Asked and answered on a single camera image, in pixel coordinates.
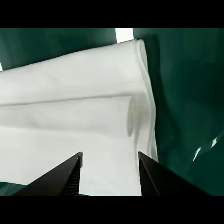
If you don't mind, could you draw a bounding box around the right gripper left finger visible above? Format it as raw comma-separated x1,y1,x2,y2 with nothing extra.
18,151,84,197

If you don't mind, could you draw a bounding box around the white shirt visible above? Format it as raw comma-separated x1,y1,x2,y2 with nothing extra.
0,38,159,197

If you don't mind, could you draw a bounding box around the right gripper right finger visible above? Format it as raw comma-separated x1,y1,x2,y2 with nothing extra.
137,151,212,197

